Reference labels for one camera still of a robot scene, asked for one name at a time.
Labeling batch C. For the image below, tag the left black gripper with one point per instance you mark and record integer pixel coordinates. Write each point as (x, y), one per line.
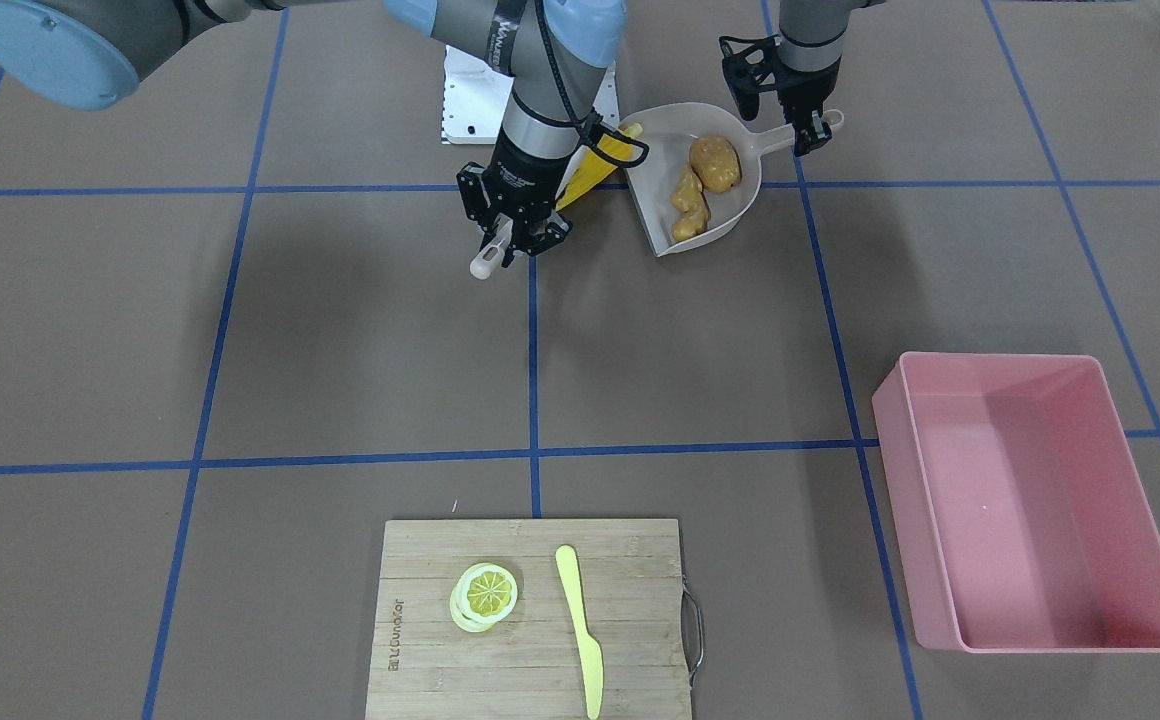
(806, 93)

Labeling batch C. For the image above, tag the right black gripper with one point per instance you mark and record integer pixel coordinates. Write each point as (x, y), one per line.
(520, 178)

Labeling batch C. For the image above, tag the toy corn cob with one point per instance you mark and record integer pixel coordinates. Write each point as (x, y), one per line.
(586, 170)

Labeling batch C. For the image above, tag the beige hand brush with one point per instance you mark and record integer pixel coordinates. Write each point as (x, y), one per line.
(494, 250)

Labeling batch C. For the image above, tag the beige dustpan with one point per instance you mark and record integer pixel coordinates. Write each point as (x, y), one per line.
(668, 131)

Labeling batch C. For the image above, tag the toy ginger root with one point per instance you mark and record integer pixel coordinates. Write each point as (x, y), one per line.
(688, 198)

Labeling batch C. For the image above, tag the toy potato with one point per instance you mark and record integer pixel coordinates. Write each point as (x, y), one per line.
(715, 160)

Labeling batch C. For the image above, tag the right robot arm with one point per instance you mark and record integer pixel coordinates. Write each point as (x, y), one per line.
(89, 55)

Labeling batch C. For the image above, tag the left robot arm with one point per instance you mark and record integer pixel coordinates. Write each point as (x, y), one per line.
(817, 22)

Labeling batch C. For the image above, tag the pink plastic bin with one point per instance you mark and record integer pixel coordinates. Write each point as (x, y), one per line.
(1021, 518)

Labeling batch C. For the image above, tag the yellow plastic knife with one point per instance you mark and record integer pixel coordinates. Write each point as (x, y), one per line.
(588, 648)

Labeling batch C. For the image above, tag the lemon slices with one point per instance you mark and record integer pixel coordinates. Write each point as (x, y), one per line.
(482, 597)

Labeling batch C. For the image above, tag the bamboo cutting board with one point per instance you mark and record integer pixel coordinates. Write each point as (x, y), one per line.
(526, 666)

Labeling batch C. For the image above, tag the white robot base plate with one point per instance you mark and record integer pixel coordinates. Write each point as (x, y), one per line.
(478, 106)

